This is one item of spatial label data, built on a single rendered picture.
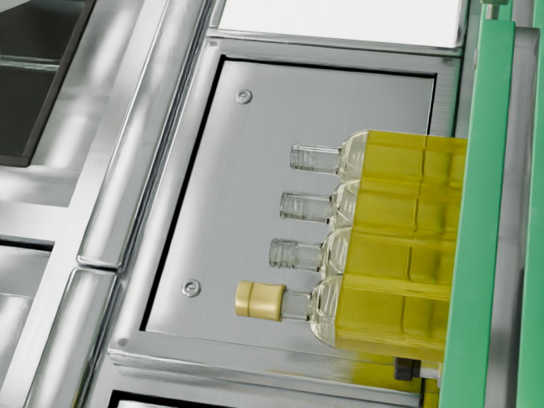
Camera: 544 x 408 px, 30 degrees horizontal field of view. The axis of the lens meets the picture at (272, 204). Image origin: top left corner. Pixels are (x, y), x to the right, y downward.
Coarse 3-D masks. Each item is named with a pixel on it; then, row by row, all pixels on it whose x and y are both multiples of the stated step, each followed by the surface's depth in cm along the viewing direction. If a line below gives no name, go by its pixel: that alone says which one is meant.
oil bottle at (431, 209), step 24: (336, 192) 101; (360, 192) 100; (384, 192) 100; (408, 192) 99; (432, 192) 99; (456, 192) 99; (336, 216) 99; (360, 216) 98; (384, 216) 98; (408, 216) 98; (432, 216) 97; (456, 216) 97
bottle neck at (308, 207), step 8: (288, 192) 103; (296, 192) 102; (288, 200) 102; (296, 200) 102; (304, 200) 102; (312, 200) 101; (320, 200) 101; (328, 200) 101; (280, 208) 102; (288, 208) 102; (296, 208) 102; (304, 208) 101; (312, 208) 101; (320, 208) 101; (280, 216) 102; (288, 216) 102; (296, 216) 102; (304, 216) 102; (312, 216) 101; (320, 216) 101
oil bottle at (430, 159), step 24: (360, 144) 103; (384, 144) 102; (408, 144) 102; (432, 144) 102; (456, 144) 102; (336, 168) 104; (360, 168) 101; (384, 168) 101; (408, 168) 100; (432, 168) 100; (456, 168) 100
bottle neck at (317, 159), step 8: (296, 144) 105; (296, 152) 105; (304, 152) 104; (312, 152) 104; (320, 152) 104; (328, 152) 104; (336, 152) 104; (296, 160) 105; (304, 160) 104; (312, 160) 104; (320, 160) 104; (328, 160) 104; (296, 168) 105; (304, 168) 105; (312, 168) 105; (320, 168) 104; (328, 168) 104
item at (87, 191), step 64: (64, 0) 148; (128, 0) 146; (192, 0) 139; (0, 64) 142; (64, 64) 140; (128, 64) 137; (192, 64) 136; (0, 128) 135; (64, 128) 133; (128, 128) 127; (0, 192) 128; (64, 192) 127; (128, 192) 122; (0, 256) 123; (64, 256) 120; (128, 256) 118; (0, 320) 118; (64, 320) 112; (0, 384) 113; (64, 384) 108; (128, 384) 110; (192, 384) 109; (256, 384) 108
